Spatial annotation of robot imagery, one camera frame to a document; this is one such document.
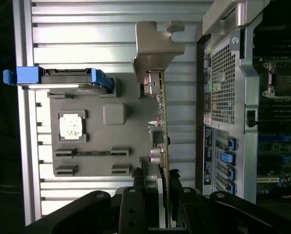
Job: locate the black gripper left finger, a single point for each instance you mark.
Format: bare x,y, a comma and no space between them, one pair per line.
133,209

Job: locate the silver CPU chip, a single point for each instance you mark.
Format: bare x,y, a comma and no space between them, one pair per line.
71,126

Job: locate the open PC case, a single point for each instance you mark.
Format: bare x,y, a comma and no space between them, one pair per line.
223,85

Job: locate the grey parts rack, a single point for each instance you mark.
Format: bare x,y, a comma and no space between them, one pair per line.
96,136

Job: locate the green RAM stick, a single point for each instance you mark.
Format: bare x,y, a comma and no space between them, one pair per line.
91,153

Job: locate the blue disk caddy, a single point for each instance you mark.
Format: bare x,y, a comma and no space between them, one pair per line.
25,75

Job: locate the CPU socket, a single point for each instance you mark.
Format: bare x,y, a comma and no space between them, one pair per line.
286,80

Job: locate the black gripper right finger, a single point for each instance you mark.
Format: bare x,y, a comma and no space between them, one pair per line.
194,212

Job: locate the blue slot latch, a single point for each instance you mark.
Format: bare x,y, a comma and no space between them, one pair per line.
231,187
231,173
231,143
226,157

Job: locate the green motherboard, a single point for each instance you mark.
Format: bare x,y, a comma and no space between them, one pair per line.
274,151

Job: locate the white expansion slot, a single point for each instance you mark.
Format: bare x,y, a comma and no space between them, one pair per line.
268,180

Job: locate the silver hard disk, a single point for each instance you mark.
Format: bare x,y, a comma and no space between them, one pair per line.
64,75

